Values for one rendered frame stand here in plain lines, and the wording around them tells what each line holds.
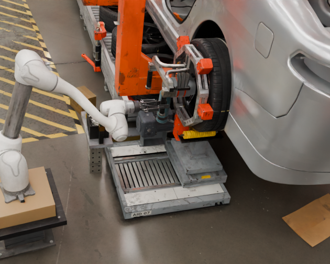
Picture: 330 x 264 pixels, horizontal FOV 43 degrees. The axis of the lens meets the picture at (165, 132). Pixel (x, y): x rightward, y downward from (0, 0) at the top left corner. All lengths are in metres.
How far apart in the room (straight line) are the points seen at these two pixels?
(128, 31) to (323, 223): 2.07
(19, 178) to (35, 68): 0.67
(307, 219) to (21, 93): 2.27
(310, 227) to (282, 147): 1.26
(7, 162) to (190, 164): 1.39
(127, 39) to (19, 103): 0.99
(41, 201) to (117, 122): 0.66
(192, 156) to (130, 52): 0.94
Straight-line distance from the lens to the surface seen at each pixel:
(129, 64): 3.23
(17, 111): 2.59
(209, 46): 2.80
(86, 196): 3.23
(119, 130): 2.51
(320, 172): 2.42
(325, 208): 3.60
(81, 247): 2.93
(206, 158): 3.33
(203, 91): 2.69
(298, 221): 3.40
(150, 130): 3.36
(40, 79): 2.32
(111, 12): 4.96
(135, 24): 3.10
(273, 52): 2.20
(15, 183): 2.61
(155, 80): 3.37
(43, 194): 2.70
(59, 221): 2.68
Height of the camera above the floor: 2.33
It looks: 37 degrees down
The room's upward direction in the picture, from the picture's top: 8 degrees clockwise
